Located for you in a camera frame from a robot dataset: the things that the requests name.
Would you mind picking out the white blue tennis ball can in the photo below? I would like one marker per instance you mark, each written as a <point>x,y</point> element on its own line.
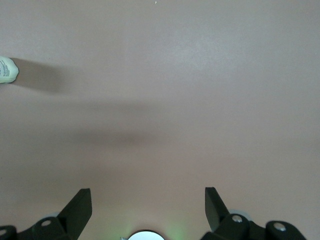
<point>7,70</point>

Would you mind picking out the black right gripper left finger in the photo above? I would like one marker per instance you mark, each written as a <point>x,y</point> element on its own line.
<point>75,215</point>

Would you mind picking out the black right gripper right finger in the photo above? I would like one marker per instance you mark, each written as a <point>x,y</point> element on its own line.
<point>216,215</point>

